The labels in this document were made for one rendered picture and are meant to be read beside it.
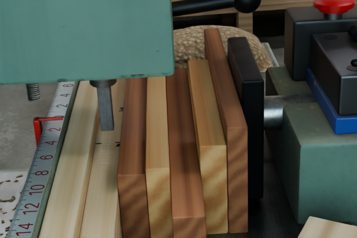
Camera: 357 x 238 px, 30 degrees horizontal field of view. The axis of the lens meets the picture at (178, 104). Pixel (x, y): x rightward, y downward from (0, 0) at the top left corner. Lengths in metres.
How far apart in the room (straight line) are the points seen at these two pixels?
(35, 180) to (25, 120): 2.40
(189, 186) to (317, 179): 0.09
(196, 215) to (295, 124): 0.11
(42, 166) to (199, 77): 0.15
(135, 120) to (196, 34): 0.25
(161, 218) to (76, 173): 0.06
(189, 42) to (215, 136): 0.29
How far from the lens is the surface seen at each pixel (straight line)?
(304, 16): 0.51
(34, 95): 0.53
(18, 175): 0.74
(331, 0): 0.50
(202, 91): 0.49
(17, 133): 2.71
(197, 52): 0.69
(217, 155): 0.42
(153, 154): 0.42
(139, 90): 0.53
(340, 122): 0.44
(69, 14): 0.42
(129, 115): 0.49
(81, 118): 0.50
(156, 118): 0.47
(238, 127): 0.41
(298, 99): 0.49
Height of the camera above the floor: 1.16
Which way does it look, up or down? 24 degrees down
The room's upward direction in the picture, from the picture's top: 3 degrees counter-clockwise
